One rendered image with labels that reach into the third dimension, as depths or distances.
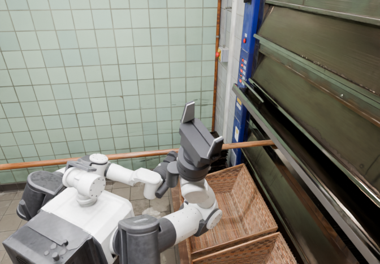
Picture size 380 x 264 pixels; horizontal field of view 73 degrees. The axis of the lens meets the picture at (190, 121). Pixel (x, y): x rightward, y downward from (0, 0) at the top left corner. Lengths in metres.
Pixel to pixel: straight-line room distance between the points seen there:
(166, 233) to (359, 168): 0.62
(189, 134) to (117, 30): 1.88
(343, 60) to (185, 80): 1.74
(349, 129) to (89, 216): 0.88
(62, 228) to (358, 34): 1.06
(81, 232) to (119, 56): 1.83
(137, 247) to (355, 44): 0.89
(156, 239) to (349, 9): 0.93
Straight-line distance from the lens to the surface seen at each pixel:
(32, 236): 0.88
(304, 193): 1.29
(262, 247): 1.57
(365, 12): 0.99
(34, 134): 2.93
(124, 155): 1.39
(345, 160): 1.00
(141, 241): 0.76
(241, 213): 1.89
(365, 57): 0.95
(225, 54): 2.14
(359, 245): 0.84
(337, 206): 0.87
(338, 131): 1.04
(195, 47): 2.44
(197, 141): 0.58
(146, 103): 2.58
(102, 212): 0.85
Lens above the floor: 2.00
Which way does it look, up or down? 29 degrees down
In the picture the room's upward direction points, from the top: straight up
